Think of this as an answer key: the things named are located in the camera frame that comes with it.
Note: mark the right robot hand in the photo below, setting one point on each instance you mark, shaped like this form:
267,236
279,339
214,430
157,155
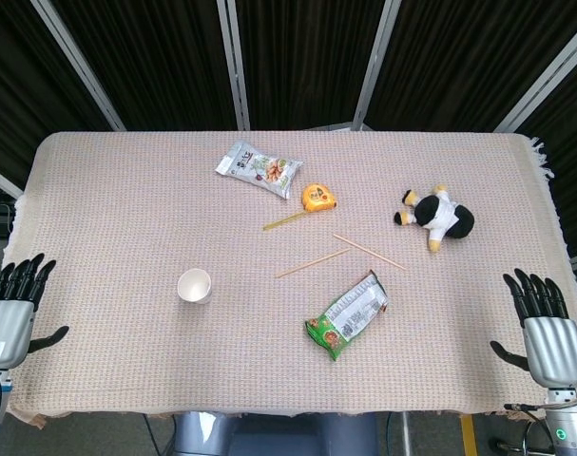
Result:
551,347

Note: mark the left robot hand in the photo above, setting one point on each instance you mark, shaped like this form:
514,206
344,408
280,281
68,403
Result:
5,328

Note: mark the white paper cup blue flower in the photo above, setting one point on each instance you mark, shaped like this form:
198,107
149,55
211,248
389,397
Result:
194,286

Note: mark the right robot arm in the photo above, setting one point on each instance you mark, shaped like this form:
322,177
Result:
566,423

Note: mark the beige woven tablecloth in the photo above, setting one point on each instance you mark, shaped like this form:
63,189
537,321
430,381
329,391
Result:
126,214

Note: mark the black white plush cow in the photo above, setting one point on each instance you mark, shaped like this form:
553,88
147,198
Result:
435,214

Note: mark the black pleated curtain panel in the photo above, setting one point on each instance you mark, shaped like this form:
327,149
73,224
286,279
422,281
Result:
155,62
573,157
459,57
22,85
307,57

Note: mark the green snack bag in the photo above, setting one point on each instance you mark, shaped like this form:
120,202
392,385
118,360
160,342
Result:
350,318

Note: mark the wooden chopstick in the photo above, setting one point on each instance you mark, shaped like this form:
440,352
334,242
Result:
369,252
312,263

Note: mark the yellow tape measure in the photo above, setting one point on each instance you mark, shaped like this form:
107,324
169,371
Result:
318,198

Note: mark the grey robot torso base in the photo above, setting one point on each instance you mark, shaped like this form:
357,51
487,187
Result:
274,434

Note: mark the white snack bag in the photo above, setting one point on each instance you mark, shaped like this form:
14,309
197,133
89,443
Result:
264,168

